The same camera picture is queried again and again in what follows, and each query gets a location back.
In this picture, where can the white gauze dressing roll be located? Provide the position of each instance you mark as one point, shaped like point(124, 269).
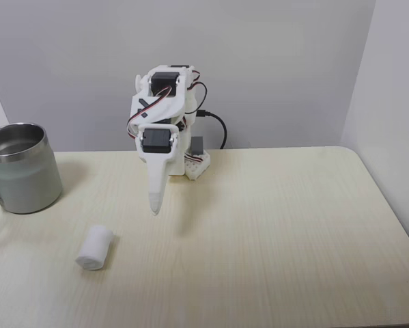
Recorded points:
point(95, 247)

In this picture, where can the grey table clamp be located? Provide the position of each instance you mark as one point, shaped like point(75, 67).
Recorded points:
point(197, 145)

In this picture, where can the pale green steel mug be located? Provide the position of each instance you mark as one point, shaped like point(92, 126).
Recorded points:
point(26, 177)

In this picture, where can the white perforated base plate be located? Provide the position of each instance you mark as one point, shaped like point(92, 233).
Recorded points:
point(197, 167)

